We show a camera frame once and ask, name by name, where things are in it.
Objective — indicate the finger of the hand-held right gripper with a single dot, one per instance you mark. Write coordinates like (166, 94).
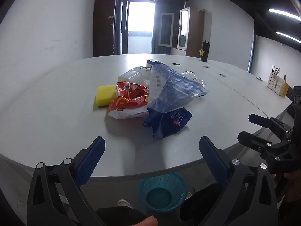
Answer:
(265, 121)
(254, 141)

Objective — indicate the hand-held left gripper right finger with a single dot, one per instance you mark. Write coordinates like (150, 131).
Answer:
(214, 162)

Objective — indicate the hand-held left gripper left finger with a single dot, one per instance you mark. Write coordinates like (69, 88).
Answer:
(90, 162)

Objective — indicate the blue plastic basket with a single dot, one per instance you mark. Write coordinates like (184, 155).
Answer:
(162, 193)

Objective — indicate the dark blue packet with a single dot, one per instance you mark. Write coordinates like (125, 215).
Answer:
(167, 122)

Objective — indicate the red snack bag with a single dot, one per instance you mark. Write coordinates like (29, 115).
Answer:
(122, 103)

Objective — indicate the yellow sponge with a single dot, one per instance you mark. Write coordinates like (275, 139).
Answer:
(104, 95)

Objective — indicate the clear plastic wrap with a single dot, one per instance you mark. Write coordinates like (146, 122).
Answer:
(196, 78)

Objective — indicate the translucent blue plastic bag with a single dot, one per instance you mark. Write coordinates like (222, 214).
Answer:
(174, 89)

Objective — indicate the white plastic cup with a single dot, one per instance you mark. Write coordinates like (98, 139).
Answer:
(129, 76)

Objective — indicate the white square container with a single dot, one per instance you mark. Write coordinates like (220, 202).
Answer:
(143, 71)

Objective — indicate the person's left hand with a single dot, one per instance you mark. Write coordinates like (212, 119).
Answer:
(145, 221)

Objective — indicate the white desk organizer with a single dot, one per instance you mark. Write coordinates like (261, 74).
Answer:
(275, 83)

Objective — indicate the bundle of pens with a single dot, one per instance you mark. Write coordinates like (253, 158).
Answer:
(275, 70)

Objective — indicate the person's left white shoe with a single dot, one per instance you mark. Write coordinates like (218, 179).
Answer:
(124, 203)

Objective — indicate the person's left leg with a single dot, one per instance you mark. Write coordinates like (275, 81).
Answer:
(120, 215)

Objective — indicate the ceiling light strip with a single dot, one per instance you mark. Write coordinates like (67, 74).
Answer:
(288, 36)
(284, 13)

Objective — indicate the black tumbler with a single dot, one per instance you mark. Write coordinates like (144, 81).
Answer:
(205, 51)

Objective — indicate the yellow star charm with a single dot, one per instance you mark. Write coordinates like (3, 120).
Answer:
(201, 51)

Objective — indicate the light brown glass-door cabinet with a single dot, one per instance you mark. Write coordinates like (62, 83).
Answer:
(192, 33)

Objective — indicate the balcony glass door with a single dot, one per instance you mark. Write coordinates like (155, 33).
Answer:
(140, 23)

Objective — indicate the dark curtain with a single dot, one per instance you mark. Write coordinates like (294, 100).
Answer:
(160, 7)

